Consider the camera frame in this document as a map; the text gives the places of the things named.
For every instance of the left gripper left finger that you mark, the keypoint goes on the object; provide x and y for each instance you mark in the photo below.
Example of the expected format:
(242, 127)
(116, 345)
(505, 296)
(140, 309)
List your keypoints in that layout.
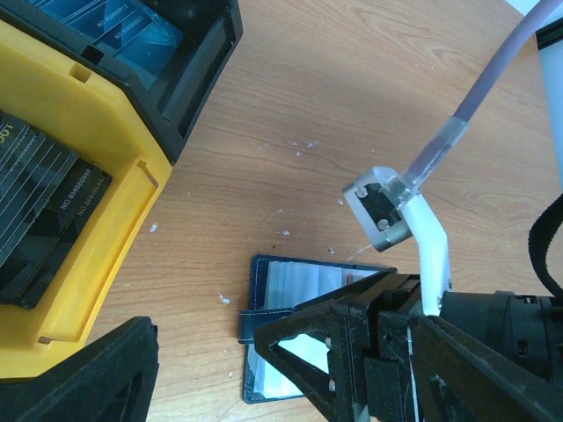
(112, 379)

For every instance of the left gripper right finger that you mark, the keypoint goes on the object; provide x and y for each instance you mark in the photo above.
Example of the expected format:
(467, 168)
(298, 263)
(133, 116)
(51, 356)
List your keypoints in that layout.
(460, 379)

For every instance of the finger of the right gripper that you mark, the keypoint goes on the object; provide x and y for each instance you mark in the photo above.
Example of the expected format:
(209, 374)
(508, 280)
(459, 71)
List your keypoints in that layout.
(349, 352)

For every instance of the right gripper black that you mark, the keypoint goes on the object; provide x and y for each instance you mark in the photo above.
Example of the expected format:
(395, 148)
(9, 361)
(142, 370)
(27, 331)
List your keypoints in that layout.
(524, 329)

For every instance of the blue leather card holder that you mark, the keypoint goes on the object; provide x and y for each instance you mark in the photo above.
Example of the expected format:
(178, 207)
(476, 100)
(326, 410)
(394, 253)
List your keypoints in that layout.
(277, 285)

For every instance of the yellow bin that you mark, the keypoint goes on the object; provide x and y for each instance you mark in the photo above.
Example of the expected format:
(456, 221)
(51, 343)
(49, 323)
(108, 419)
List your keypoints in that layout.
(87, 113)

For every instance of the black bin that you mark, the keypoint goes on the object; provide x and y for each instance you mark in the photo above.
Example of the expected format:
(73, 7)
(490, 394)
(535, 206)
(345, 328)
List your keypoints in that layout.
(172, 105)

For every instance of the dark cards stack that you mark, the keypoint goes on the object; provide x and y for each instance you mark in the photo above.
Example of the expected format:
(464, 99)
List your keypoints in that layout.
(48, 194)

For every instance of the blue cards stack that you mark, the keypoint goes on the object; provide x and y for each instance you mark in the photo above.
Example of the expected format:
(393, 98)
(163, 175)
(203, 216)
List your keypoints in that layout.
(129, 31)

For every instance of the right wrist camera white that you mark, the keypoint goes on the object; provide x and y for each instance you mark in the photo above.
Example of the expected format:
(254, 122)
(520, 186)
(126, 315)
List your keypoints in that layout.
(390, 211)

